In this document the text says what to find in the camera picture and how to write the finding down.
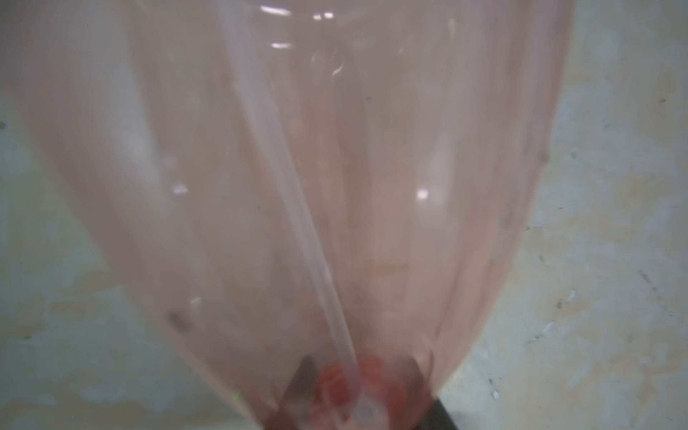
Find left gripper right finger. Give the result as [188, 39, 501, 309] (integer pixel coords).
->
[402, 356, 459, 430]

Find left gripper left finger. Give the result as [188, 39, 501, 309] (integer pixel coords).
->
[263, 355, 319, 430]

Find pink spray bottle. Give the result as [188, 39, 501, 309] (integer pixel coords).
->
[1, 1, 573, 429]

